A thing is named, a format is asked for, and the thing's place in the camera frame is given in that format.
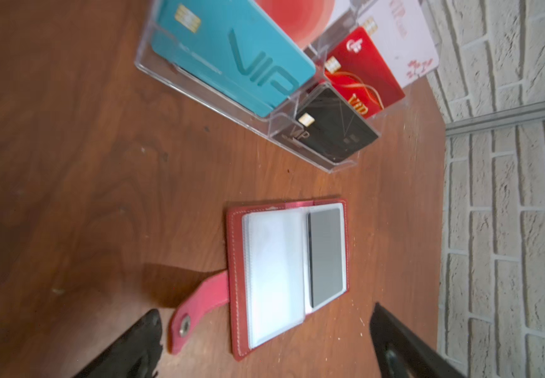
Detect black cards in organizer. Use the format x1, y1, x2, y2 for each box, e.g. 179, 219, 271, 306
274, 83, 379, 165

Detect white VIP card in organizer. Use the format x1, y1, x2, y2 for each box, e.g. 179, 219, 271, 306
357, 0, 440, 88

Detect teal card in organizer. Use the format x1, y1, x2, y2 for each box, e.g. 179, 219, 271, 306
151, 1, 316, 118

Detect white red-dot card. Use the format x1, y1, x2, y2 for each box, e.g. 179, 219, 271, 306
255, 0, 351, 50

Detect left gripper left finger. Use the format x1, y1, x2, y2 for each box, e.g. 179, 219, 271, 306
75, 309, 163, 378

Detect red leather card holder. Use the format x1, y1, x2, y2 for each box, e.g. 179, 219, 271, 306
168, 198, 350, 361

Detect clear acrylic card organizer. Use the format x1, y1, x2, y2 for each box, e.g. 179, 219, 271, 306
135, 1, 440, 173

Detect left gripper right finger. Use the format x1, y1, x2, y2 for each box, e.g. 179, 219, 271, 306
369, 302, 463, 378

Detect red card in organizer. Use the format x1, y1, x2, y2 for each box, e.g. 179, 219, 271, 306
324, 27, 405, 119

